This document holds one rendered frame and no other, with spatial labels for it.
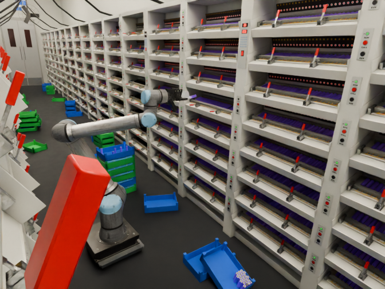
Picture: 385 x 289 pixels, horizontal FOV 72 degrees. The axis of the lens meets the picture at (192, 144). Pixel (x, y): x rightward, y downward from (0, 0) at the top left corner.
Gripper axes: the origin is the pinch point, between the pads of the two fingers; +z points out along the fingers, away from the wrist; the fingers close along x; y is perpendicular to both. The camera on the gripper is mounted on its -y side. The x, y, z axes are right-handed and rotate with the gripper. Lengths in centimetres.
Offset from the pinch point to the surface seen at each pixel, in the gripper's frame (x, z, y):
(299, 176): -88, 17, -28
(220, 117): -18.0, 16.5, -11.2
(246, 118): -40.6, 19.9, -7.2
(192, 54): 28.3, 19.5, 30.6
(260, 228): -63, 26, -82
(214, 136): -12.5, 17.8, -28.1
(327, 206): -107, 17, -36
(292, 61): -68, 19, 32
